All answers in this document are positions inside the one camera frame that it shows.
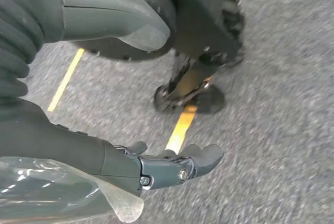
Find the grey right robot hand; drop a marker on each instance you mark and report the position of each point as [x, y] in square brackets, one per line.
[65, 146]

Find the clear plastic cover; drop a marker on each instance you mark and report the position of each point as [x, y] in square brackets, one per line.
[52, 194]

